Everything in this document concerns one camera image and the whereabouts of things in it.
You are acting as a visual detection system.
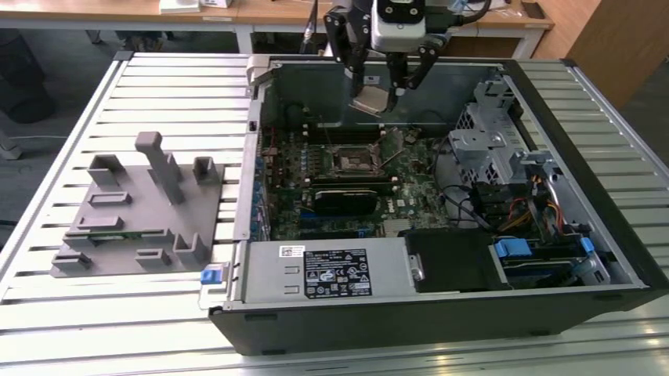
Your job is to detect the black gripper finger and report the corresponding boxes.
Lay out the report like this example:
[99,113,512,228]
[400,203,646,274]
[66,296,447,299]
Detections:
[322,7,369,99]
[388,42,440,115]

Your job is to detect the silver CPU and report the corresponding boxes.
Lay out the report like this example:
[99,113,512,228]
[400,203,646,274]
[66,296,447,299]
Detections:
[349,85,395,118]

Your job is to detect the metal socket cover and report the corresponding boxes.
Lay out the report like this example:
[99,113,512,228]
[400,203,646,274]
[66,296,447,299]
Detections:
[369,128,408,166]

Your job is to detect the CPU socket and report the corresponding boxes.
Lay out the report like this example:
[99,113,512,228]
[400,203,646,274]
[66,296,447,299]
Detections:
[325,143,388,178]

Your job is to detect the black RAM slot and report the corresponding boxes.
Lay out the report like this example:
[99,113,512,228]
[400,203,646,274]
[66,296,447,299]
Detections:
[312,176,395,184]
[313,180,397,189]
[309,136,381,144]

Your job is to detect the grey case latch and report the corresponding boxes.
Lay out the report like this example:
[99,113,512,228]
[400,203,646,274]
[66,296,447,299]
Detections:
[244,55,274,86]

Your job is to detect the silver drive cage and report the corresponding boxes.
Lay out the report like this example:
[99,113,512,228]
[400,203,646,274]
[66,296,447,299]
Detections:
[447,76,532,185]

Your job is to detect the green motherboard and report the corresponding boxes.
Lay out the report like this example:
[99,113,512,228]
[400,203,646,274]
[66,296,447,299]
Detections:
[254,124,452,242]

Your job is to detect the black graphics card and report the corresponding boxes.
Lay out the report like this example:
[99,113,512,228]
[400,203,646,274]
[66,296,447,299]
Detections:
[312,189,379,215]

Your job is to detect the wooden cabinet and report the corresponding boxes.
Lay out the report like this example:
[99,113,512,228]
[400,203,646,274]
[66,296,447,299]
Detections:
[532,0,669,110]

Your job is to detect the black plastic cover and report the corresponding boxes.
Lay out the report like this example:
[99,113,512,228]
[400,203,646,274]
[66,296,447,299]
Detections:
[403,229,517,295]

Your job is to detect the hard disk in blue carrier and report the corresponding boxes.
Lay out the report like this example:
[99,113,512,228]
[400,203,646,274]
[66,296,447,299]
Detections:
[489,236,580,271]

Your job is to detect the wooden desk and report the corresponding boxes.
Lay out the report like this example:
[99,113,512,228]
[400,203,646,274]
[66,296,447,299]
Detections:
[0,0,556,60]

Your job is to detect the silver power supply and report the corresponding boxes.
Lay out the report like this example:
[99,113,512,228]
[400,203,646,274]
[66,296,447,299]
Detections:
[238,239,420,305]

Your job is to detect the grey parts rack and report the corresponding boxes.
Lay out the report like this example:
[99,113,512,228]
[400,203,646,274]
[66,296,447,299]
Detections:
[50,132,228,279]

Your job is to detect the blue case latch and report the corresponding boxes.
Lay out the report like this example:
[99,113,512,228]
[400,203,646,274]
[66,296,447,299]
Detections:
[201,264,225,286]

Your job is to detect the black open PC case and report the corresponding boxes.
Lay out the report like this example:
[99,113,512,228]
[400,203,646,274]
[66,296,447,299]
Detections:
[197,54,669,357]

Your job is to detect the black bin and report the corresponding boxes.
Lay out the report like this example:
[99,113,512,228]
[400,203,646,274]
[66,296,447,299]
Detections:
[0,29,57,125]

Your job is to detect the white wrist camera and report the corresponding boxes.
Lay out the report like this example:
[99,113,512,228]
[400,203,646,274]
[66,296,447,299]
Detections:
[369,0,427,52]

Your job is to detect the black cable with brass plug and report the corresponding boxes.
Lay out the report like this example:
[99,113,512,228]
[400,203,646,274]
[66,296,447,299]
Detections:
[441,0,493,32]

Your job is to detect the black cable bundle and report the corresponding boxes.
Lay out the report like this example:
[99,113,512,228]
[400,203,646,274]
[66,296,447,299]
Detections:
[441,180,504,233]

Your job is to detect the yellow red power wires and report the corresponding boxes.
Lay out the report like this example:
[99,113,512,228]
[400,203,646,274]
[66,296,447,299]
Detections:
[496,174,569,236]

